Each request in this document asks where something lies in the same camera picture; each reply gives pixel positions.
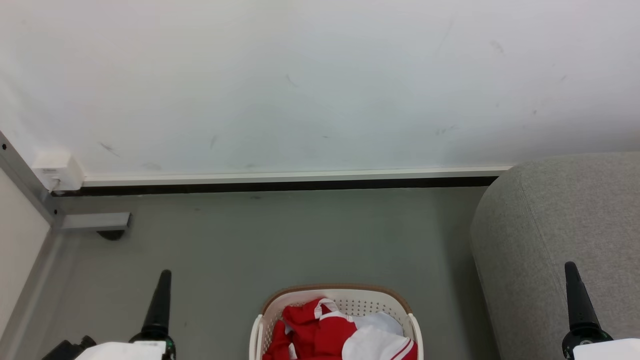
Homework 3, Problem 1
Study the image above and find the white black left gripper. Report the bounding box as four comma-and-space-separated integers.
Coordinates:
75, 270, 177, 360

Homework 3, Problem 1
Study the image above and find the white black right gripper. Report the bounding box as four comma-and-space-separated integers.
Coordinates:
562, 262, 640, 360

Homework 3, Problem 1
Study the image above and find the red and white garment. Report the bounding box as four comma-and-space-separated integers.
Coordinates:
262, 298, 418, 360

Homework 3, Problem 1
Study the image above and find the grey fabric sofa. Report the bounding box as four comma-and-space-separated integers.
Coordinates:
470, 152, 640, 360

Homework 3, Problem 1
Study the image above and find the white baseboard strip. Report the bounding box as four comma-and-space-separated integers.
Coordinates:
82, 166, 514, 187

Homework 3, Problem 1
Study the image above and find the white laundry basket brown rim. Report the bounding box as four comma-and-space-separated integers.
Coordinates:
249, 284, 425, 360

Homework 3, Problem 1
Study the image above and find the white cloth in basket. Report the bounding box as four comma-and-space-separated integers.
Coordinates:
356, 312, 404, 337

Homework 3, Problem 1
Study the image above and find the white wall socket box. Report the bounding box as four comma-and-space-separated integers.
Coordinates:
32, 151, 86, 192

